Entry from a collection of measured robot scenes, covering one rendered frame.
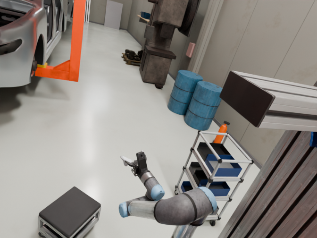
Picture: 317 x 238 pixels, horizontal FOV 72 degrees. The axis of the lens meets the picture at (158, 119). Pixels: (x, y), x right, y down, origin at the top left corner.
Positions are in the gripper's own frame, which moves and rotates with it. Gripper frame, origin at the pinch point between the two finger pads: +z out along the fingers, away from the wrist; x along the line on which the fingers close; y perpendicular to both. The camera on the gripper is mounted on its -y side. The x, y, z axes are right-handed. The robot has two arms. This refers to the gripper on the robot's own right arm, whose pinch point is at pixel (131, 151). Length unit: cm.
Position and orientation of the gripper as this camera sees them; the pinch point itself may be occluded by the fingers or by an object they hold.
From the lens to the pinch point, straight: 139.9
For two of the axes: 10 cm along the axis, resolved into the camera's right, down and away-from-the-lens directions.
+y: -1.4, 8.4, 5.3
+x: 8.4, -1.8, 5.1
